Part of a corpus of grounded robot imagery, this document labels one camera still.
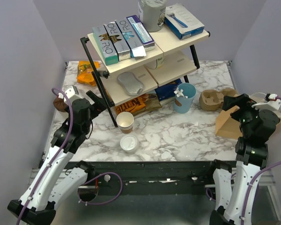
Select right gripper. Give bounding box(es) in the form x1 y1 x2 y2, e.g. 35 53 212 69
223 92 263 136

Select brown paper cups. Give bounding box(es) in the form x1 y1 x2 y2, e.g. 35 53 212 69
116 112 134 134

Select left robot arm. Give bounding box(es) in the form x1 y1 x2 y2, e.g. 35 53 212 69
7 91 106 225

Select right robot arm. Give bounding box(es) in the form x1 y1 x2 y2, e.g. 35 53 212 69
206 94 280 225

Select cardboard cup carrier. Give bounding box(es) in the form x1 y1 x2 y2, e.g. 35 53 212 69
199 88 238 111

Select brown paper bag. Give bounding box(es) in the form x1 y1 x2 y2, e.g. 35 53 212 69
215 106 281 140

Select orange snack bag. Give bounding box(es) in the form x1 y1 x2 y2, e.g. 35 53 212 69
76 61 96 86

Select grey sponge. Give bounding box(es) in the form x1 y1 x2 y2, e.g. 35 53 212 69
117 72 145 96

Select blue plastic cup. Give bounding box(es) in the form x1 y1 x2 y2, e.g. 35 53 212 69
173 82 197 114

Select teal toothpaste box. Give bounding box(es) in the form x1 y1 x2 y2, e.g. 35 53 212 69
92 25 118 66

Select white stirrers in cup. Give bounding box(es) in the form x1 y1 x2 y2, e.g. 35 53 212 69
174 88 188 98

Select orange Kettle chips bag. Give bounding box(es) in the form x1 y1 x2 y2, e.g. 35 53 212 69
115 90 162 116

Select blue silver toothpaste box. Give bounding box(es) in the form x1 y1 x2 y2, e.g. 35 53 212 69
115 18 147 58

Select blue Doritos bag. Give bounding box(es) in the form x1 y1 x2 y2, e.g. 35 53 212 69
155 79 182 101

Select white printed cup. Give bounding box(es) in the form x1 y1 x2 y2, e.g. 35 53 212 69
145 57 165 69

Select two-tier shelf rack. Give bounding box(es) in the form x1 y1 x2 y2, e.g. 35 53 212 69
92 26 210 124

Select purple white toothpaste box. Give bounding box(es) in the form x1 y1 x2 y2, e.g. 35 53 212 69
126 15 155 52

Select blue razor box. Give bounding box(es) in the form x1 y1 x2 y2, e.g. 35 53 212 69
165 3 205 40

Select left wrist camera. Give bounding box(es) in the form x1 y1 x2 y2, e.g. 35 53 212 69
64 85 82 105

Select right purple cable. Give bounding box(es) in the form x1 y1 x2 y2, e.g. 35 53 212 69
205 95 281 225

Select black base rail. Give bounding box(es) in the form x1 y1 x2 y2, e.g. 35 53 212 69
63 160 239 196

